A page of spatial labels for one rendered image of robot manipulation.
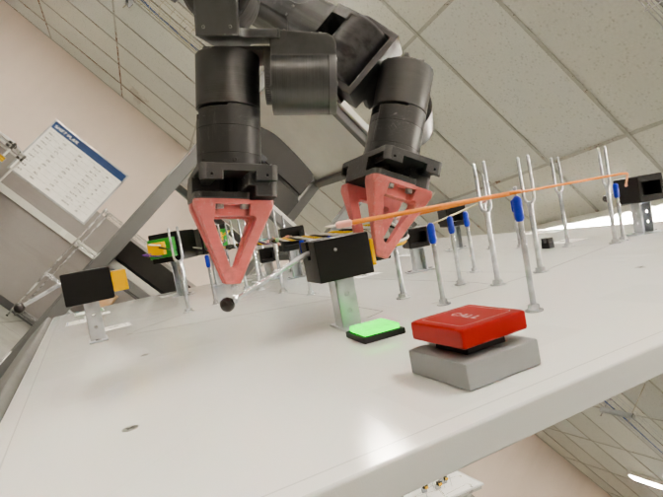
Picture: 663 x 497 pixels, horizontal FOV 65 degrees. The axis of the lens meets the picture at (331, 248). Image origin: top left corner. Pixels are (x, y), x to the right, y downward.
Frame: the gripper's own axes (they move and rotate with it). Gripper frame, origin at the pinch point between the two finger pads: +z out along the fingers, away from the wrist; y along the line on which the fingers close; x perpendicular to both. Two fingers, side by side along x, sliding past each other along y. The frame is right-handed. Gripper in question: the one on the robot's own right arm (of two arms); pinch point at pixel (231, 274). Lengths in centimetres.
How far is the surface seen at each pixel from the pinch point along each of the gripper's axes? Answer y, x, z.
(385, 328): -6.9, -11.8, 4.8
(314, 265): -0.4, -7.7, -0.6
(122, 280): 30.6, 9.9, 1.3
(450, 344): -21.2, -8.9, 3.7
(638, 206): 11, -64, -8
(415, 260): 27.7, -34.5, -0.3
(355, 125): 103, -57, -42
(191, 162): 97, -6, -28
